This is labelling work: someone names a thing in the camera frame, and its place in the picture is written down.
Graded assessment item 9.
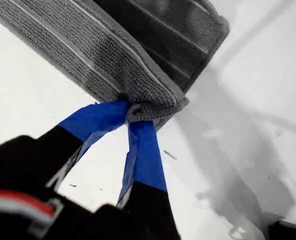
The red white servo wire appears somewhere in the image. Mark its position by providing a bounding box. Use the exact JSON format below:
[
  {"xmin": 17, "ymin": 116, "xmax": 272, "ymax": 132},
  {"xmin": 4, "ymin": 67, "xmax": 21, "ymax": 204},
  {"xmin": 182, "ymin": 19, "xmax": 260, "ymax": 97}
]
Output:
[{"xmin": 0, "ymin": 188, "xmax": 63, "ymax": 226}]

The grey white-striped square towel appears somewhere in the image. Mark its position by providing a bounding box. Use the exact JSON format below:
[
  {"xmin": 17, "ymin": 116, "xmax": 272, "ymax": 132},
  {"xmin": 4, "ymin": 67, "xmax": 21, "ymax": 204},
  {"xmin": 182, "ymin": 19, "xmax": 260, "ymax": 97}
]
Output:
[{"xmin": 0, "ymin": 0, "xmax": 231, "ymax": 132}]

